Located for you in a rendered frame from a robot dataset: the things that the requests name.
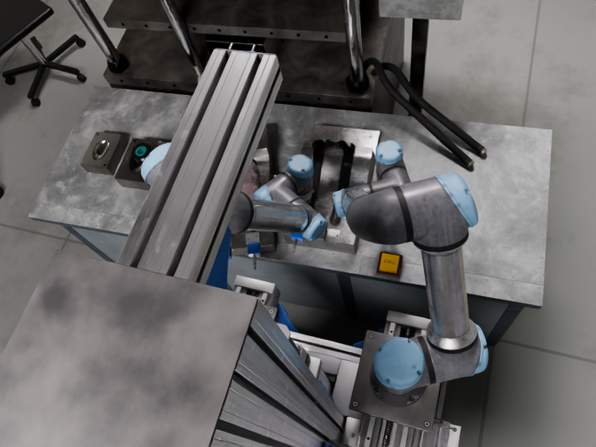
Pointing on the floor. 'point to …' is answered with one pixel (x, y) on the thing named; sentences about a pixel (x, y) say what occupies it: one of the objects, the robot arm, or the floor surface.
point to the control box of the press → (430, 10)
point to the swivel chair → (20, 19)
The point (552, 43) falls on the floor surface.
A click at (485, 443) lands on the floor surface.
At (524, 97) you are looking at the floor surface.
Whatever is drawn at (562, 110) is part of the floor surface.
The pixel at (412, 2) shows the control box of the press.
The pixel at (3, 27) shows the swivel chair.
